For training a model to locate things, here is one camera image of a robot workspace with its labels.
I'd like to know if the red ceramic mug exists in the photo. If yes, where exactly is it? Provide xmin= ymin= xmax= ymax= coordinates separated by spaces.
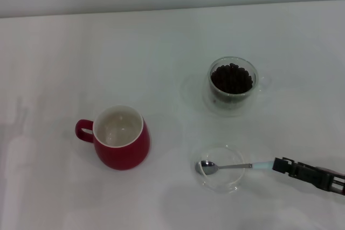
xmin=75 ymin=105 xmax=151 ymax=171

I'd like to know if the clear round glass dish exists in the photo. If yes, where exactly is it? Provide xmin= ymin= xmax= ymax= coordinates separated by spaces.
xmin=194 ymin=146 xmax=246 ymax=195

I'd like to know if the pile of coffee beans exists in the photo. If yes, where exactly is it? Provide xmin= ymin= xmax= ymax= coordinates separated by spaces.
xmin=210 ymin=63 xmax=254 ymax=104

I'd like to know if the clear double-wall glass cup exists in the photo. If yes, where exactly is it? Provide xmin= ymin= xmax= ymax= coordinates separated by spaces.
xmin=202 ymin=56 xmax=273 ymax=118

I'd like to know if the metal spoon with blue handle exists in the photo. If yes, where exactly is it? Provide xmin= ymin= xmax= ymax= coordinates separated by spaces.
xmin=195 ymin=160 xmax=275 ymax=176

